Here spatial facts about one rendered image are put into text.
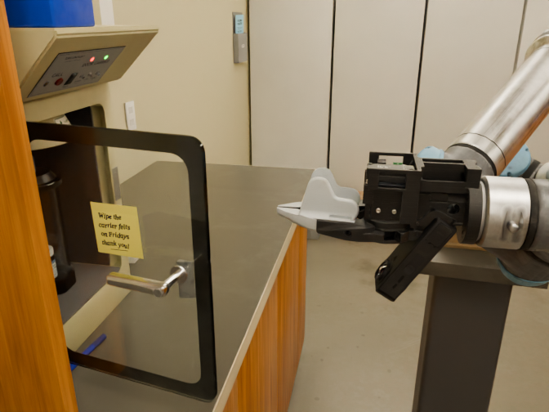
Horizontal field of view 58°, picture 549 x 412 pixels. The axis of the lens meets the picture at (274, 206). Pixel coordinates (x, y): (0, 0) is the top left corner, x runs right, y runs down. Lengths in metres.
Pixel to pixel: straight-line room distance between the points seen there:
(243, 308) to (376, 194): 0.62
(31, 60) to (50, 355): 0.41
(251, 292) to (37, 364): 0.50
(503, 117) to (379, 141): 3.09
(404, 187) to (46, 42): 0.48
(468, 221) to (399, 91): 3.23
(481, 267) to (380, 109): 2.54
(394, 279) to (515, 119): 0.29
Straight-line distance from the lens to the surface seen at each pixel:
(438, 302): 1.46
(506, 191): 0.54
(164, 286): 0.64
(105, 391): 0.92
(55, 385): 0.84
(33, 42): 0.73
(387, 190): 0.51
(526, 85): 0.79
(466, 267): 1.34
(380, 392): 2.33
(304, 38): 3.74
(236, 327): 1.02
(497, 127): 0.72
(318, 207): 0.53
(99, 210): 0.72
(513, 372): 2.63
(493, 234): 0.54
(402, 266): 0.56
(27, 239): 0.72
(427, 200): 0.54
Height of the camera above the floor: 1.52
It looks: 21 degrees down
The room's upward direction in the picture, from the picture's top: straight up
